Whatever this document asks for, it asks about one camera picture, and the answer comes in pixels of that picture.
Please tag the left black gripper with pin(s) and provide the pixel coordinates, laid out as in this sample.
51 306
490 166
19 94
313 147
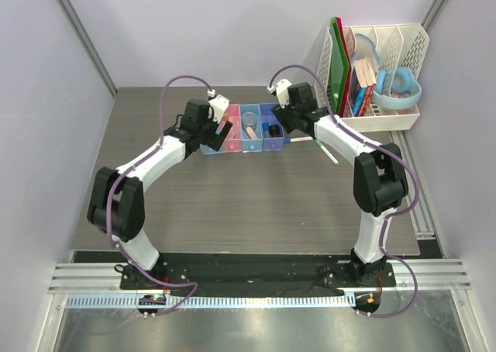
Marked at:
214 140

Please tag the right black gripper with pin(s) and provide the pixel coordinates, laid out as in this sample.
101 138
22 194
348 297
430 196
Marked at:
283 115

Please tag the light blue drawer box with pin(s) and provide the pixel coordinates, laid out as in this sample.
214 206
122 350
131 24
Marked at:
209 151

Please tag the red black stamp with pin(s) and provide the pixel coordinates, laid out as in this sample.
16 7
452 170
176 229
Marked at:
274 130

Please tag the pink drawer box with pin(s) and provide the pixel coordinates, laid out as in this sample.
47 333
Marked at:
233 141

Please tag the blue glue stick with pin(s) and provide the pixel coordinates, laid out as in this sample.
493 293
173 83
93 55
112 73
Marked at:
265 128

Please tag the purple drawer box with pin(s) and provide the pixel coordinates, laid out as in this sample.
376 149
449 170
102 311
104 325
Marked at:
267 116

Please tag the clear tape roll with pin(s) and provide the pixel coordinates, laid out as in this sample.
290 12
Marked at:
249 119

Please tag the pink eraser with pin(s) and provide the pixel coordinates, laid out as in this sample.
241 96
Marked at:
251 133

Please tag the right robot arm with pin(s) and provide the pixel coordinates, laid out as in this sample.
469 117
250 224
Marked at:
379 180

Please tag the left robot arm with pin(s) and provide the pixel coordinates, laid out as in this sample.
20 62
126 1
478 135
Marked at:
117 202

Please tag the blue marker pen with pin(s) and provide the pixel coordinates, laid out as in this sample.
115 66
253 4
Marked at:
298 139

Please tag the green marker pen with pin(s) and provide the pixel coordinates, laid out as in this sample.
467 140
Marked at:
327 152

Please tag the red folder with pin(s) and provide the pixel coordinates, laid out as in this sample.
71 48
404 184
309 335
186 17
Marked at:
347 71

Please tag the green folder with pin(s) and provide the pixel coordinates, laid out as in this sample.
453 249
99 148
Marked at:
336 69

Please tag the books stack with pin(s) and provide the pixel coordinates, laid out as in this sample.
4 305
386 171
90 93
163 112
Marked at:
363 83

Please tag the white file organizer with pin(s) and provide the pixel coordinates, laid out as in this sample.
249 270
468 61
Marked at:
399 45

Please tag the blue headphones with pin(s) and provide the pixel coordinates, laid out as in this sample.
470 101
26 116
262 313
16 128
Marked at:
405 90

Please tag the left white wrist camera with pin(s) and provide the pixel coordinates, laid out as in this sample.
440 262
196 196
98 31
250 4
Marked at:
219 105

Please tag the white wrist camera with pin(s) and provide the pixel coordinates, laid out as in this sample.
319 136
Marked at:
219 105
280 92

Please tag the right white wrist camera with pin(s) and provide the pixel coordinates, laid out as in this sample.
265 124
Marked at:
280 92

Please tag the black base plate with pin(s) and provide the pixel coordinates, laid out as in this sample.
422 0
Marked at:
246 275

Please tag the white cable duct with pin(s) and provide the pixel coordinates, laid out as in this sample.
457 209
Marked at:
151 301

